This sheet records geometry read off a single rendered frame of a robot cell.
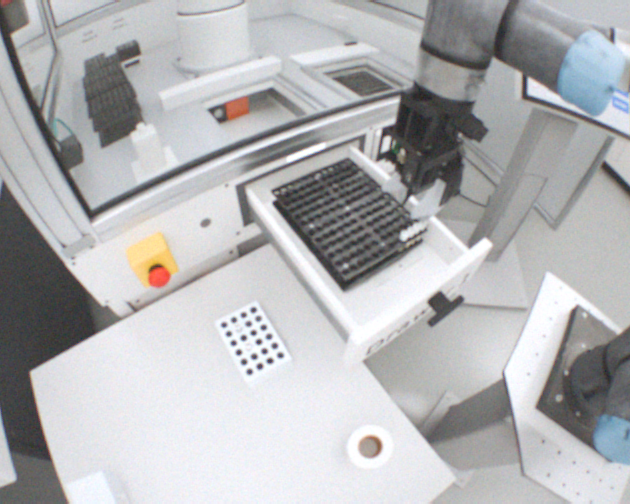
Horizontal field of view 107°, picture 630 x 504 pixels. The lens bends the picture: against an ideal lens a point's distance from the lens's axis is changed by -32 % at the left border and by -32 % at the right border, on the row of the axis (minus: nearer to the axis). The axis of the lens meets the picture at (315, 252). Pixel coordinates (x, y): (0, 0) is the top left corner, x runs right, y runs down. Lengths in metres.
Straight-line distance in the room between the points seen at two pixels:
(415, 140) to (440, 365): 1.20
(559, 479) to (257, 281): 0.72
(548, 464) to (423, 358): 0.91
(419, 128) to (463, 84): 0.08
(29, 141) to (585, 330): 1.01
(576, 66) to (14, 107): 0.55
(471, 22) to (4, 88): 0.49
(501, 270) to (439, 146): 1.44
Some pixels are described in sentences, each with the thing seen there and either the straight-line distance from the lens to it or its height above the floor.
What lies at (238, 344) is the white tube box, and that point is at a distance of 0.58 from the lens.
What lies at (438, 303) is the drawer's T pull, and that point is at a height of 0.91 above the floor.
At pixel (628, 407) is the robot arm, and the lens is 0.53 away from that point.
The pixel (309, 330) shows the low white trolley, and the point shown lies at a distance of 0.62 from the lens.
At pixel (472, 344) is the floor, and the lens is 1.58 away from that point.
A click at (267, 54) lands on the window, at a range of 0.53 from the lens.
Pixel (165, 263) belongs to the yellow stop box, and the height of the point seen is 0.88.
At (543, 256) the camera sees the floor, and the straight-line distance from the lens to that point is 2.10.
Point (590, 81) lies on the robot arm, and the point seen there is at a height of 1.27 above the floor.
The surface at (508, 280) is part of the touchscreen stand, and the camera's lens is 1.80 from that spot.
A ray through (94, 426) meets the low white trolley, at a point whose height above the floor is 0.76.
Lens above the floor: 1.33
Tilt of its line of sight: 54 degrees down
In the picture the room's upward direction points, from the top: 2 degrees clockwise
